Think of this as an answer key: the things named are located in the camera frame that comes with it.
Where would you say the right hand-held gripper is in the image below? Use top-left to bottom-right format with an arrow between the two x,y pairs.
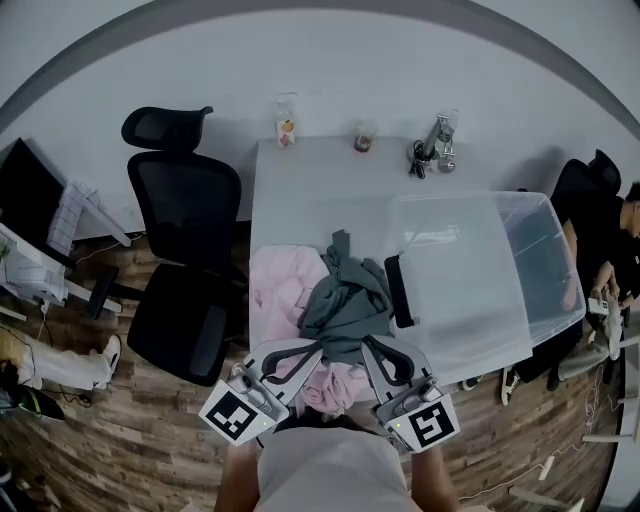
360,337 -> 461,455

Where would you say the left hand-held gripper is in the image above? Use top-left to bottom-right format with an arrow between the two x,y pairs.
198,338 -> 326,446

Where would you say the pink garment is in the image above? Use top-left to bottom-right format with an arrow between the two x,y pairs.
248,243 -> 361,416

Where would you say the grey garment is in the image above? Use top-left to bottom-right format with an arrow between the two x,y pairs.
298,228 -> 396,366

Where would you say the clear plastic storage bin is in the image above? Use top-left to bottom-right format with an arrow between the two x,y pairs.
382,190 -> 587,386

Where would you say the person's left forearm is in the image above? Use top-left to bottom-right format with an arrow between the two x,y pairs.
214,442 -> 264,512

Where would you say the person's right forearm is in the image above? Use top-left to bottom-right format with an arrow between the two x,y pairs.
409,444 -> 459,512

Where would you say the person's white shirt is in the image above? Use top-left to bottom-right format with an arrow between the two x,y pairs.
257,424 -> 411,512

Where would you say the black mesh office chair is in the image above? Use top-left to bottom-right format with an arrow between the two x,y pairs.
549,148 -> 624,226
85,104 -> 251,389

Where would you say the clear plastic drink cup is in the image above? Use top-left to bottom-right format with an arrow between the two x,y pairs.
353,119 -> 376,154

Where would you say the clear bottle with fruit label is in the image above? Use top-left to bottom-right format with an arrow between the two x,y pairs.
274,97 -> 300,150

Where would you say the silver metal stand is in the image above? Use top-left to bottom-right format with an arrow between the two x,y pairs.
407,112 -> 459,179

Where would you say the white checked cloth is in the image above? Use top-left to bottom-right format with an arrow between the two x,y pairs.
49,180 -> 104,256

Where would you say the white side desk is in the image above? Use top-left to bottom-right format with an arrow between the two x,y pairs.
0,189 -> 132,321

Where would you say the black monitor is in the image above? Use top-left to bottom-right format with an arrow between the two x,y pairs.
0,137 -> 76,269

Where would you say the white desk frame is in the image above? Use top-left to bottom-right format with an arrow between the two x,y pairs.
509,433 -> 632,512

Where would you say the black coiled cable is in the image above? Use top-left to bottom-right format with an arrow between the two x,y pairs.
407,140 -> 427,180

